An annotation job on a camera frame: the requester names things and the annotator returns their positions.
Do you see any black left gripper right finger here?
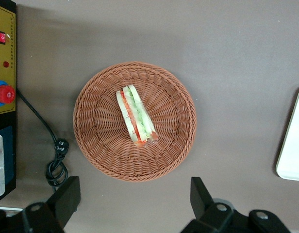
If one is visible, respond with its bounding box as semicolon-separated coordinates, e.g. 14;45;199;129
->
181;176;235;233

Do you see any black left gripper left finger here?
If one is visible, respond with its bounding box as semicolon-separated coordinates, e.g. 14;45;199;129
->
23;176;81;233

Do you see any triangle sandwich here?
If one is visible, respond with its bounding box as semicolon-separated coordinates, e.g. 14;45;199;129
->
115;83;159;148

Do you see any round brown wicker basket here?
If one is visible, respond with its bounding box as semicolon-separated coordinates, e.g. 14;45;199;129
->
73;61;197;183

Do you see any cream plastic tray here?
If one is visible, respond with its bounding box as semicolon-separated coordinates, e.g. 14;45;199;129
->
275;84;299;182

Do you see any black sealing machine yellow panel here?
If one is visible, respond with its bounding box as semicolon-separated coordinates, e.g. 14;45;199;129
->
0;0;18;204

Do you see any black power cable with plug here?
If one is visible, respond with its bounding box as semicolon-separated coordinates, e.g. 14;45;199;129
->
15;88;70;194

